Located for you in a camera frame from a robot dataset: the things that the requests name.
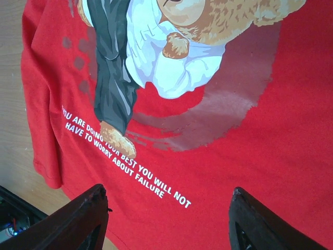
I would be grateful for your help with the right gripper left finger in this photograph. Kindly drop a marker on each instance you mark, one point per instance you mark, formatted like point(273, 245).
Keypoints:
point(80, 224)

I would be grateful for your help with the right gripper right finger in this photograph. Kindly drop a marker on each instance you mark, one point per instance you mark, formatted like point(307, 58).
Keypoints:
point(253, 226)

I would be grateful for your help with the red kungfu bear t-shirt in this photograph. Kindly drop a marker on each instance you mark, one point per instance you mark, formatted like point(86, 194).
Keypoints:
point(263, 122)

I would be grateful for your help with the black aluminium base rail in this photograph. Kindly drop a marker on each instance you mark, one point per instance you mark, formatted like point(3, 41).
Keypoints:
point(17, 215)

